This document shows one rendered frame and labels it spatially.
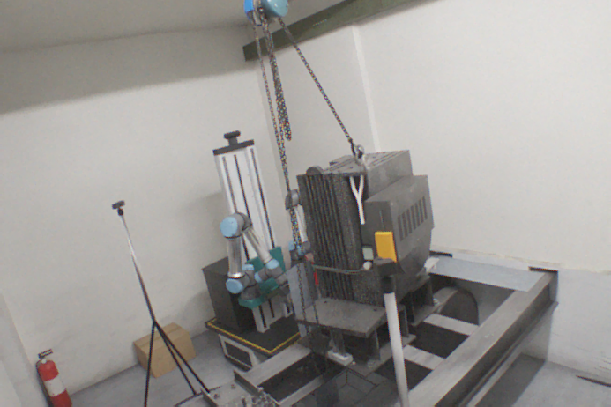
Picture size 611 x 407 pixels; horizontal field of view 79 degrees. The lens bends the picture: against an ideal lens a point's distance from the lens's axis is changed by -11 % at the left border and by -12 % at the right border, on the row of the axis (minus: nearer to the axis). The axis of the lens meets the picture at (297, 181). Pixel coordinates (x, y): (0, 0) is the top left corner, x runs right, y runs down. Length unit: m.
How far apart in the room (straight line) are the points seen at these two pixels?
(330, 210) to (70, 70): 2.56
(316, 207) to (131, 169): 2.08
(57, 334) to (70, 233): 0.87
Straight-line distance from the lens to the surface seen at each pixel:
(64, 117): 3.77
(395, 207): 1.91
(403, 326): 2.34
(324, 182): 2.13
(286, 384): 2.48
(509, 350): 2.66
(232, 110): 4.27
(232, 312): 3.40
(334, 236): 2.18
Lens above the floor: 1.97
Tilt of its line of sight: 10 degrees down
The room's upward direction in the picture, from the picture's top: 12 degrees counter-clockwise
